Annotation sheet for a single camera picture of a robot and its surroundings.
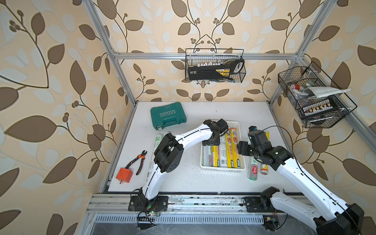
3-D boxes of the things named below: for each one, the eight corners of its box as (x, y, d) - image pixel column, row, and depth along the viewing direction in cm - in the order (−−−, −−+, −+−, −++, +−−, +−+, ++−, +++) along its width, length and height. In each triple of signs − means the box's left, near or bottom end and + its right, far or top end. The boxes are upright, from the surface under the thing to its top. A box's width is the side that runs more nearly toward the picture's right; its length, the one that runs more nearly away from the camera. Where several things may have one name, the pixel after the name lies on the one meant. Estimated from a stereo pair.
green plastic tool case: (155, 131, 104) (153, 127, 101) (151, 111, 116) (149, 107, 113) (187, 122, 109) (187, 118, 106) (180, 103, 121) (179, 100, 118)
